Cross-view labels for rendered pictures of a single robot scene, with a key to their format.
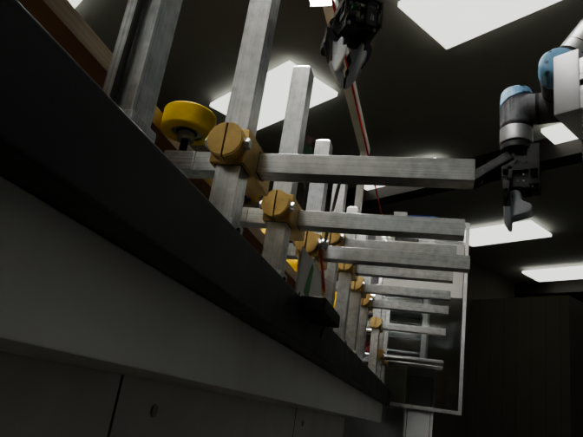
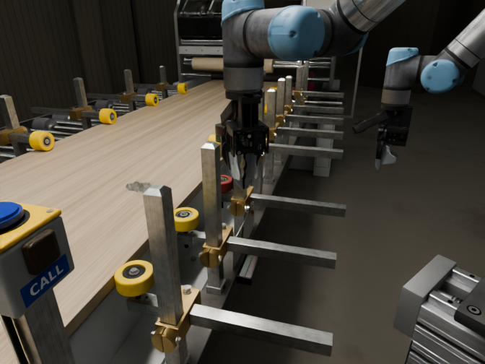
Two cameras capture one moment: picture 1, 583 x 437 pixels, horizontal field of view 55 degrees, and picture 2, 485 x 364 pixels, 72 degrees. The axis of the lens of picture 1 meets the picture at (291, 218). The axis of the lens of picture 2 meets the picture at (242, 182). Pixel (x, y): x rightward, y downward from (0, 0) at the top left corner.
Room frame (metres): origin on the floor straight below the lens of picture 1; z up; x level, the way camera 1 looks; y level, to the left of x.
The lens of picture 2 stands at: (0.20, -0.05, 1.37)
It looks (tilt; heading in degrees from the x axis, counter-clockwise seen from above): 25 degrees down; 359
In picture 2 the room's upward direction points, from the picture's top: straight up
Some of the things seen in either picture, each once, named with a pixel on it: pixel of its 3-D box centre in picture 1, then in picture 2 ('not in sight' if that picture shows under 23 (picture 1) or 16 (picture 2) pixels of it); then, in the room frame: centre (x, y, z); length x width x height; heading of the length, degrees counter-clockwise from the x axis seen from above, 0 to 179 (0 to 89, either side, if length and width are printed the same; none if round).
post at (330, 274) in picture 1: (333, 243); (258, 152); (1.42, -0.12, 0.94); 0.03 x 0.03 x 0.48; 74
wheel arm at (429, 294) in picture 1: (376, 289); (293, 118); (1.93, -0.33, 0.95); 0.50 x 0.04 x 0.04; 74
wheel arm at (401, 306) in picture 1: (399, 306); (310, 108); (2.15, -0.46, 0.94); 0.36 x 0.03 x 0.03; 74
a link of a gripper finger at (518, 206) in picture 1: (517, 209); (385, 159); (1.17, -0.50, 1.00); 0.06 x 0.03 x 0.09; 62
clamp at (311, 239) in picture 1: (311, 250); (241, 200); (1.21, -0.05, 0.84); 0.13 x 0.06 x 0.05; 164
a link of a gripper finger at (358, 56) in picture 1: (357, 63); (252, 171); (0.85, -0.08, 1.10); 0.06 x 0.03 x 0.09; 14
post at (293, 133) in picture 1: (286, 180); (213, 231); (0.94, 0.02, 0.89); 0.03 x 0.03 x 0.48; 74
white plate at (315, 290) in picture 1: (312, 287); (245, 233); (1.15, -0.06, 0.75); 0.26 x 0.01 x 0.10; 164
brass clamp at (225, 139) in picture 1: (240, 160); (177, 317); (0.73, 0.08, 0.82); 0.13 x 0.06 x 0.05; 164
